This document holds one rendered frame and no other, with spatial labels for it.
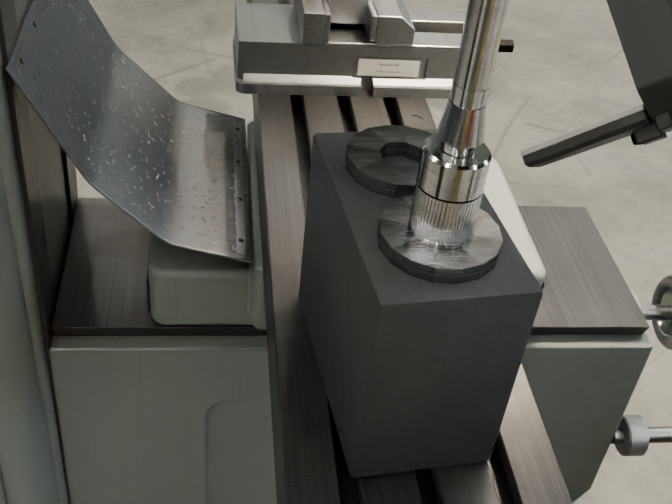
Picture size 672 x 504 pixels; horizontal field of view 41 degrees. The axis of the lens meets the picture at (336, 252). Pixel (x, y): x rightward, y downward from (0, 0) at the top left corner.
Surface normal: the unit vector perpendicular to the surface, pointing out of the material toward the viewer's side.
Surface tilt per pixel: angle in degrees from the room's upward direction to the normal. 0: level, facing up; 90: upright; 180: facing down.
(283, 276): 0
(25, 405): 88
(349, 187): 0
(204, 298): 90
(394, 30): 90
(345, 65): 90
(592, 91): 0
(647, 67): 66
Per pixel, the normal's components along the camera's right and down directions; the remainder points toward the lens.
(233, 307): 0.10, 0.63
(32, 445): 0.73, 0.46
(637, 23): -0.49, 0.10
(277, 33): 0.10, -0.78
